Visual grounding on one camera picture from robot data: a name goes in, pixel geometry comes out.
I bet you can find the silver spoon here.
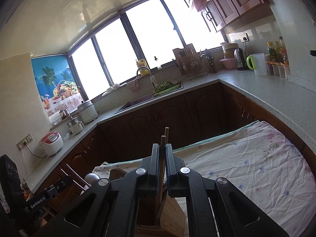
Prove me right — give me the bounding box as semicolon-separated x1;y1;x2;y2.
84;173;100;186

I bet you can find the white blender jug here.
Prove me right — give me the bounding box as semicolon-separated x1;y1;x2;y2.
67;118;85;135

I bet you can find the condiment bottles rack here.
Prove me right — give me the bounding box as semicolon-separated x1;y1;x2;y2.
267;36;290;79

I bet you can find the floral white tablecloth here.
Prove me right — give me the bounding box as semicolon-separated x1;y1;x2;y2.
91;120;314;237

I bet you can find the fruit beach poster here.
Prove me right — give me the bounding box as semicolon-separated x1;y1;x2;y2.
31;55;83;117

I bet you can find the white green pitcher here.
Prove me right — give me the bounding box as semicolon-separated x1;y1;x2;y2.
246;53;267;76

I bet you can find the red white rice cooker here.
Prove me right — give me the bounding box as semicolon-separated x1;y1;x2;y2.
39;131;63;156

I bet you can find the wall power socket left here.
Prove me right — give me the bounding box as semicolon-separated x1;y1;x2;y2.
17;134;33;150

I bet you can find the metal chopstick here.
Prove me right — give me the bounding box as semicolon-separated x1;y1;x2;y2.
60;164;91;191

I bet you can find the green vegetable basket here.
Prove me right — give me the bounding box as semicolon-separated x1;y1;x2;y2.
154;80;181;97

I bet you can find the left hand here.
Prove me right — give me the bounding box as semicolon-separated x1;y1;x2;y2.
40;218;49;228

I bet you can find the white steamer pot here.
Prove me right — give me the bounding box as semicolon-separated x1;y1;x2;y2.
77;100;99;125

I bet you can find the wooden utensil holder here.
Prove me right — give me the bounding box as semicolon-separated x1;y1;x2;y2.
106;167;185;236

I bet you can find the dish drying rack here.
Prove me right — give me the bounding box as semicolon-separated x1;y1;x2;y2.
172;44;207;79

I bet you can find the pink basin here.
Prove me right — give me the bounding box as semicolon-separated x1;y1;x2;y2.
220;58;237;70

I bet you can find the steel electric kettle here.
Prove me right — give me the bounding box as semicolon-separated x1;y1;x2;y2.
234;48;248;71

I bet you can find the chrome kitchen faucet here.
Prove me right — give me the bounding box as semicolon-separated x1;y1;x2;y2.
136;66;158;88

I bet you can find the yellow bottle on sill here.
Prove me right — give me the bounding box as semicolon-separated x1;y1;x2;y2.
136;59;150;76

